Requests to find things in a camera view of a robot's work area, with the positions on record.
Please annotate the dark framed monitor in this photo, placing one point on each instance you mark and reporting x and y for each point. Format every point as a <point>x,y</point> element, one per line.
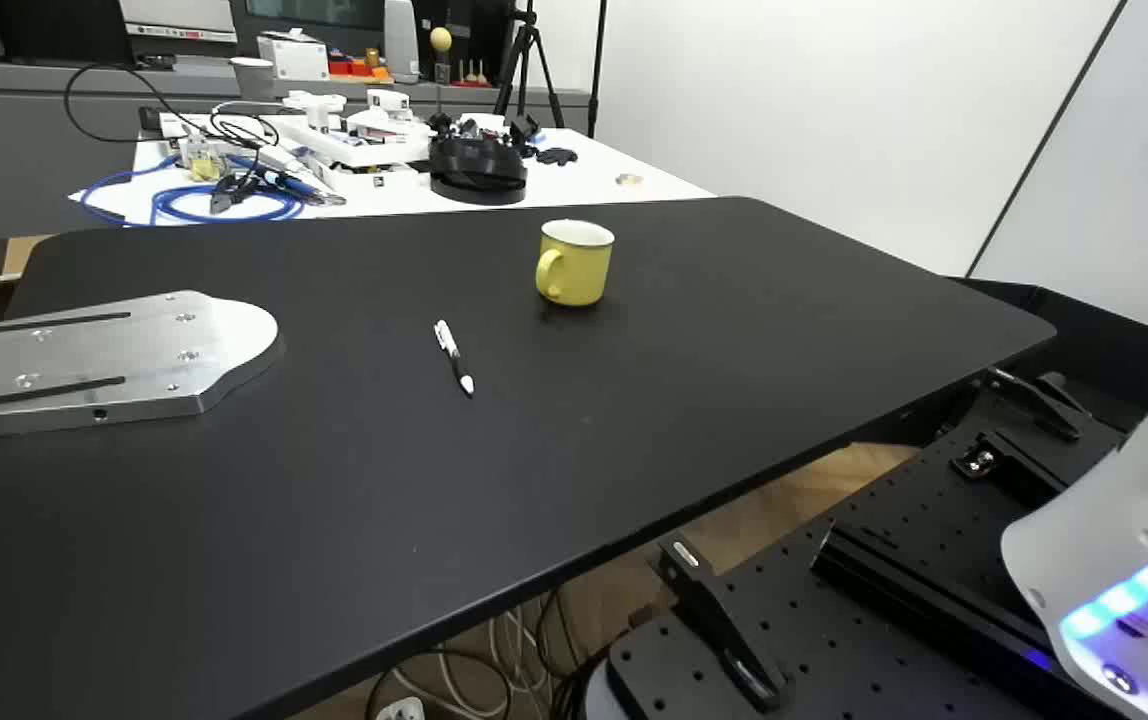
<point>312,22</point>

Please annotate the yellow enamel cup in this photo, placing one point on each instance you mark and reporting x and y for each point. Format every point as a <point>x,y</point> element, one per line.
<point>576,273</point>

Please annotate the monitor with bright screen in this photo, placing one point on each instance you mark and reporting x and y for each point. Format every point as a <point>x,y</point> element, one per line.
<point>177,17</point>

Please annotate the silver metal mounting plate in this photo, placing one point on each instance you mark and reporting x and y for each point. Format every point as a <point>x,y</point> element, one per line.
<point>92,354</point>

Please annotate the red small items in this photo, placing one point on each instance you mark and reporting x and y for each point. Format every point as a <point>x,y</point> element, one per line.
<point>362,65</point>

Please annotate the black tripod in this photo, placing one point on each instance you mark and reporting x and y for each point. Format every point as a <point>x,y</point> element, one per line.
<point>528,54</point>

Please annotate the black mounting clamp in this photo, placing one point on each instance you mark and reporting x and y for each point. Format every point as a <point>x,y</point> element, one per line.
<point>1026,441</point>

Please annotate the small white box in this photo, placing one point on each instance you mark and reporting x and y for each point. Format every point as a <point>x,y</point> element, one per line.
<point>292,59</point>

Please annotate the small yellow gadget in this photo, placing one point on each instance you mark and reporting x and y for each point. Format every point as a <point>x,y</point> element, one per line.
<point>206,165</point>

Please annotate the thin black pole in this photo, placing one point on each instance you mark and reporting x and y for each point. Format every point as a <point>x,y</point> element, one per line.
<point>596,45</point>

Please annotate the yellow ball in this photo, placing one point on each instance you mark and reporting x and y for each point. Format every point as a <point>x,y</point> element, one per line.
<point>440,43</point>

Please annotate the black and white pen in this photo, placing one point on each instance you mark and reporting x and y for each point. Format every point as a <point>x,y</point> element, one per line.
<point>453,354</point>

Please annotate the small black object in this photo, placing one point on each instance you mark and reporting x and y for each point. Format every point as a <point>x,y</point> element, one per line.
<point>553,155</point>

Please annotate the black computer monitor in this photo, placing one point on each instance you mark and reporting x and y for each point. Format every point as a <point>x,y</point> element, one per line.
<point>56,27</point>

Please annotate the black table clamp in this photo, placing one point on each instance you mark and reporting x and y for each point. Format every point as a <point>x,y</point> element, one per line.
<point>716,612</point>

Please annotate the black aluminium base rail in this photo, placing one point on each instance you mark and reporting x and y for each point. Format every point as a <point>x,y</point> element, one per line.
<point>916,601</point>

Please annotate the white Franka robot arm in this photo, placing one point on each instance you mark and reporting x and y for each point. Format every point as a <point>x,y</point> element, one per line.
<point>1135,535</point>

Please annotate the white plastic device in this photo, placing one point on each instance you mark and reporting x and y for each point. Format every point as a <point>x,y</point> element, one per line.
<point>356,143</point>

